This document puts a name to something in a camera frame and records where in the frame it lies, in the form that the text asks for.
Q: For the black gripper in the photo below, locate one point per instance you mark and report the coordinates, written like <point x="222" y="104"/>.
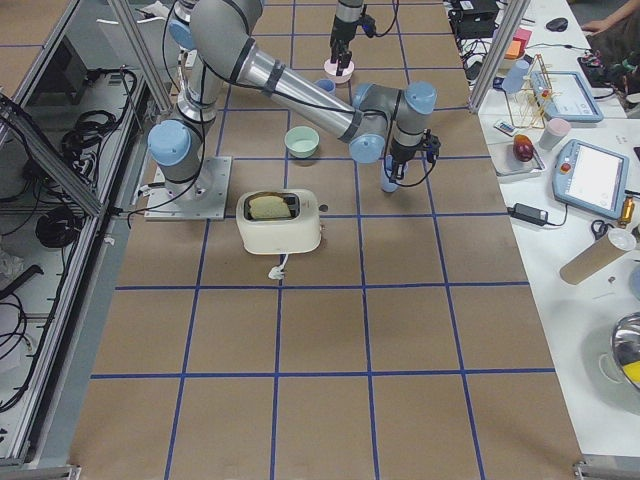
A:
<point x="342" y="34"/>
<point x="401" y="153"/>

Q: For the blue cup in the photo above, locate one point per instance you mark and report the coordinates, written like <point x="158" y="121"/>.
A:
<point x="326" y="85"/>
<point x="386" y="183"/>
<point x="515" y="77"/>

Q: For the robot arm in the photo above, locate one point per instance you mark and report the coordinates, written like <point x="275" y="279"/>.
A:
<point x="383" y="123"/>
<point x="349" y="16"/>

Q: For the pink bowl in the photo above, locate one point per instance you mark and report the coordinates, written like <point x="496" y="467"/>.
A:
<point x="338" y="76"/>

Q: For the mint green bowl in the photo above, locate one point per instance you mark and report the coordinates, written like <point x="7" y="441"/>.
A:
<point x="302" y="141"/>

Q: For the white remote control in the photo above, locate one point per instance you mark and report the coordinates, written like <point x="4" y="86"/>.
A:
<point x="505" y="127"/>

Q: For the metal tray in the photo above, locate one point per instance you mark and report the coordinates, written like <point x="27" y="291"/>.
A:
<point x="506" y="165"/>

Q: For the red mango fruit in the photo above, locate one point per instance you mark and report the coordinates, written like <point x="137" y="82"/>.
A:
<point x="523" y="148"/>

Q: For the blue cup on rack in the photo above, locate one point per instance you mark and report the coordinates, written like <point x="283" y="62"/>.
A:
<point x="515" y="77"/>

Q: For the black power adapter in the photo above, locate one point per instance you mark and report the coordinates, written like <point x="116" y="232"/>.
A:
<point x="528" y="214"/>

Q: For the cream white toaster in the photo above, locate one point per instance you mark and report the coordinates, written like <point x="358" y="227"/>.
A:
<point x="301" y="233"/>

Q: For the toast slice in toaster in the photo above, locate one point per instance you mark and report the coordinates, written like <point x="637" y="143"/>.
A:
<point x="268" y="207"/>

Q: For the teach pendant far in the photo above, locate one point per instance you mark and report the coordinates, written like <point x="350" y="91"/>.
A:
<point x="565" y="95"/>

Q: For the teach pendant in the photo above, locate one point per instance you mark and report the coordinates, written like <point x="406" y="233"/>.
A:
<point x="591" y="178"/>
<point x="565" y="95"/>

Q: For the teach pendant near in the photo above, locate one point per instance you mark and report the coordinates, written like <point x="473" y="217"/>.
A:
<point x="591" y="178"/>

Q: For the black computer mouse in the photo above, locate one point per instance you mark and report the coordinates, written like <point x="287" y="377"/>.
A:
<point x="559" y="24"/>

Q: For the black scissors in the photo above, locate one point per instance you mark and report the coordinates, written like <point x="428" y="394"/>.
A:
<point x="600" y="229"/>

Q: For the cardboard tube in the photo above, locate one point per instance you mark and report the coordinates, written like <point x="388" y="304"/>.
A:
<point x="601" y="253"/>

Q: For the brass cylinder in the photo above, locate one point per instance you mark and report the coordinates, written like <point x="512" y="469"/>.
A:
<point x="626" y="212"/>

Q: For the steel mixing bowl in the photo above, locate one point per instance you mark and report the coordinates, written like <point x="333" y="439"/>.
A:
<point x="625" y="348"/>

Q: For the gold wire rack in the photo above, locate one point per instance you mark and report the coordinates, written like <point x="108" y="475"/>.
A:
<point x="526" y="108"/>

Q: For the aluminium frame post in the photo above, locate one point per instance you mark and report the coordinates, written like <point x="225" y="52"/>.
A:
<point x="510" y="22"/>

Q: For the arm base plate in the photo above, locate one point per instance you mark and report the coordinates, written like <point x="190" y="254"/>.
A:
<point x="206" y="199"/>

